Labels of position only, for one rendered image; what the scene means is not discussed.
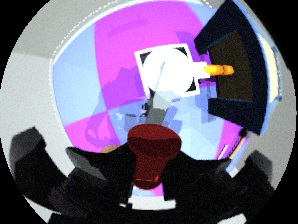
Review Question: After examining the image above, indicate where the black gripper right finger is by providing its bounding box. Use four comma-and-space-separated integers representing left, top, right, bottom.
161, 151, 233, 201

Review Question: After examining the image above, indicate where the mallet with grey head and wooden handle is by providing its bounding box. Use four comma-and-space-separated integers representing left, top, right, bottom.
226, 128, 250, 159

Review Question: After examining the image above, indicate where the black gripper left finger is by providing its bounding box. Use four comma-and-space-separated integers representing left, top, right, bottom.
65, 141, 137, 200

